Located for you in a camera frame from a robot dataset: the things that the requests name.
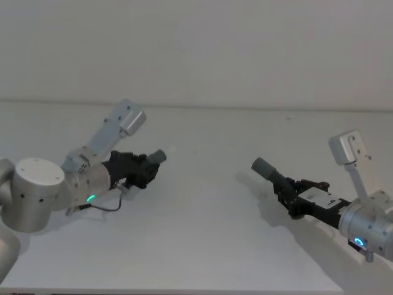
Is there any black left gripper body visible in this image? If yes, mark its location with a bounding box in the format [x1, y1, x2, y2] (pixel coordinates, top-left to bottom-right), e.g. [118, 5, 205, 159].
[102, 149, 147, 190]

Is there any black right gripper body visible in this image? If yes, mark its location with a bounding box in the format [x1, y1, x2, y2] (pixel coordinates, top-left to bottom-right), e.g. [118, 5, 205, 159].
[288, 178, 351, 230]

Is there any white table cloth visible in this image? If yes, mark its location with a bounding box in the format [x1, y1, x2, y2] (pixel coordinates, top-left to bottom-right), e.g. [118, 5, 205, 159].
[0, 100, 393, 293]

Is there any thin dark gripper cable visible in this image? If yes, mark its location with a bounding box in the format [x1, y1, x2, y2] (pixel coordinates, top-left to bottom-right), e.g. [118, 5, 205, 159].
[64, 180, 130, 216]

